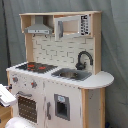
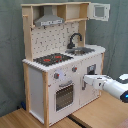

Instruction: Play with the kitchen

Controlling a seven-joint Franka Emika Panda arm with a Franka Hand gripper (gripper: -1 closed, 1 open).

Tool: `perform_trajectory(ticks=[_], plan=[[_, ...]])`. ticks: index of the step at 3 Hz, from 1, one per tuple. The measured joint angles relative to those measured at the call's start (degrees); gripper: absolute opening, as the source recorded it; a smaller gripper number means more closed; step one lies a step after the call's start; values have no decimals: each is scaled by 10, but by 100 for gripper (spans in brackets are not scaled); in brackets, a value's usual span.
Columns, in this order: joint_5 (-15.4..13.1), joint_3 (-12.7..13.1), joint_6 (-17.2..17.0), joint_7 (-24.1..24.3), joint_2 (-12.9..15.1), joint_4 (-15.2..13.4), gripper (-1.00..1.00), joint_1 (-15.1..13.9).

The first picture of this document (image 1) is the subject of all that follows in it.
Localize oven door with handle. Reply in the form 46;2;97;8
17;91;37;123

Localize black stovetop red burners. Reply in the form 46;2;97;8
18;62;55;73

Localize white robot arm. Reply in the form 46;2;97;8
0;84;35;128

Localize red stove knob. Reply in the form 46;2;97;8
31;81;37;88
12;77;18;83

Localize grey range hood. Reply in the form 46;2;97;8
24;16;53;34

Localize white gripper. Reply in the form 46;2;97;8
0;84;17;107

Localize wooden toy kitchen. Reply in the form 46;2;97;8
7;11;114;128

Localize grey metal sink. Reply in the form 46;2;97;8
52;68;92;81

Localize white cabinet door grey window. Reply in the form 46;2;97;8
45;81;82;128

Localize black toy faucet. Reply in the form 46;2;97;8
75;51;93;70

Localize white microwave door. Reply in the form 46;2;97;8
54;14;91;41

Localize left red stove knob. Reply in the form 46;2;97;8
12;77;18;83

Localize right red stove knob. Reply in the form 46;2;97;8
31;81;37;88

